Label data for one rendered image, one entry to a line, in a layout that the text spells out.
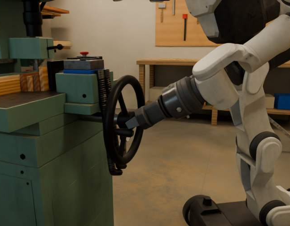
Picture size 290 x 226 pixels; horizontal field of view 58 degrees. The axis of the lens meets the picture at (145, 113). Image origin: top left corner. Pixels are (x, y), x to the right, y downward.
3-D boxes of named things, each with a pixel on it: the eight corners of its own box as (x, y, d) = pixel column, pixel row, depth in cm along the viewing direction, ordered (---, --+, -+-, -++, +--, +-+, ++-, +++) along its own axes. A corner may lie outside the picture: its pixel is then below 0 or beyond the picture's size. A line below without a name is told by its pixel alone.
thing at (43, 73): (44, 91, 85) (41, 66, 83) (40, 91, 85) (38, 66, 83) (81, 83, 104) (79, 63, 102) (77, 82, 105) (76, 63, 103)
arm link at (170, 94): (146, 140, 64) (189, 120, 59) (128, 105, 64) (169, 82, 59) (161, 127, 76) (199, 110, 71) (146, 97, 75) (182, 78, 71)
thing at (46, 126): (40, 136, 72) (38, 122, 71) (-16, 128, 79) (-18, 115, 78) (107, 106, 109) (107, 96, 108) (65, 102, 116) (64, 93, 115)
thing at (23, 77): (25, 91, 84) (23, 74, 83) (21, 91, 85) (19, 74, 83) (60, 84, 100) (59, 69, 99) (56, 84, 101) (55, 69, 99)
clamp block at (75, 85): (93, 104, 79) (91, 75, 77) (55, 101, 84) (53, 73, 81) (114, 96, 93) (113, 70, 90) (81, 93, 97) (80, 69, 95)
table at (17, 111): (40, 138, 59) (37, 112, 58) (-53, 124, 69) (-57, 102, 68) (138, 93, 114) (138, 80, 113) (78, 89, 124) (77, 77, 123)
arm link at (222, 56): (215, 105, 60) (265, 70, 59) (196, 76, 57) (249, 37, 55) (204, 95, 66) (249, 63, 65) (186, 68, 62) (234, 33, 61)
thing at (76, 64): (90, 74, 79) (90, 55, 77) (60, 73, 82) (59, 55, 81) (111, 70, 91) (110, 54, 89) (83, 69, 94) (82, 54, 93)
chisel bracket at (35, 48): (41, 63, 87) (39, 37, 85) (9, 63, 91) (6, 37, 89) (56, 62, 93) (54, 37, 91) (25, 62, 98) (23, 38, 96)
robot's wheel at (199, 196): (176, 206, 153) (191, 229, 159) (178, 211, 148) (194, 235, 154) (204, 188, 153) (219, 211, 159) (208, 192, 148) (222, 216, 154)
